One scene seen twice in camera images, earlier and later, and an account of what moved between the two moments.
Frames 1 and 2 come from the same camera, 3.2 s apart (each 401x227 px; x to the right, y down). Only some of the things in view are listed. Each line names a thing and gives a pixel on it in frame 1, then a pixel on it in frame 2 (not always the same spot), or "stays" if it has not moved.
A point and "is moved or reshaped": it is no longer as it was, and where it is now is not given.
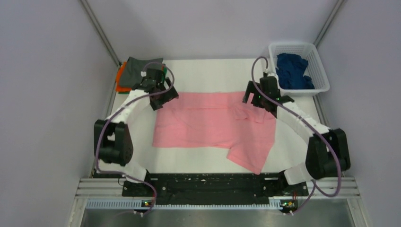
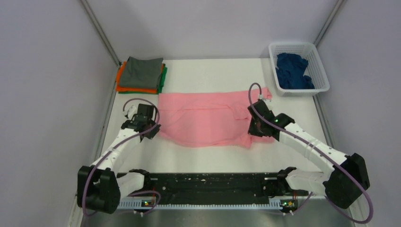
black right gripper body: x=264 y=99 → x=255 y=127
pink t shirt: x=221 y=119 is moved or reshaped
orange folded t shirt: x=118 y=87 stays
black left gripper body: x=159 y=84 → x=152 y=132
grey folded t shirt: x=133 y=67 stays
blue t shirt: x=291 y=69 stays
